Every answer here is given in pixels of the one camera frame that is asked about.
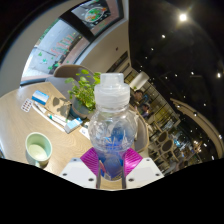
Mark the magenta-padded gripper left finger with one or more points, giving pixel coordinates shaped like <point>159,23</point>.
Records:
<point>88,161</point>

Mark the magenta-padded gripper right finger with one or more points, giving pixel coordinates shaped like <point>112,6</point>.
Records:
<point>133,160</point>

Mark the clear bottle with blue label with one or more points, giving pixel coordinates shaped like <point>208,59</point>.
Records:
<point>112,130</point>

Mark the printed white paper sheets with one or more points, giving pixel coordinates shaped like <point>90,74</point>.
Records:
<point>85,131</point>

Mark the group of round-backed chairs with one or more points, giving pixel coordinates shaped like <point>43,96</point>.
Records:
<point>166,145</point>

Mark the light blue carton box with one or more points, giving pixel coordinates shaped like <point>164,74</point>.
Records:
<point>73,125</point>

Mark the light green mug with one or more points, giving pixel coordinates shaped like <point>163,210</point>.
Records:
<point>38,150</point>

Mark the person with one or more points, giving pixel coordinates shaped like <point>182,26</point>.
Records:
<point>137,97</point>
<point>145,110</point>

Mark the white toothpaste tube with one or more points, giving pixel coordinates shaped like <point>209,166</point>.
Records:
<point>50,116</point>

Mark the green potted plant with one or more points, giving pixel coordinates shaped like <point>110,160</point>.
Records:
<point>86,93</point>

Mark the small blue and white box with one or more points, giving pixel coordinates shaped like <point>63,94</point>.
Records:
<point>40,97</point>

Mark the pill blister pack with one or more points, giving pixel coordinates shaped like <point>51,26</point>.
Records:
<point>26,105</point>

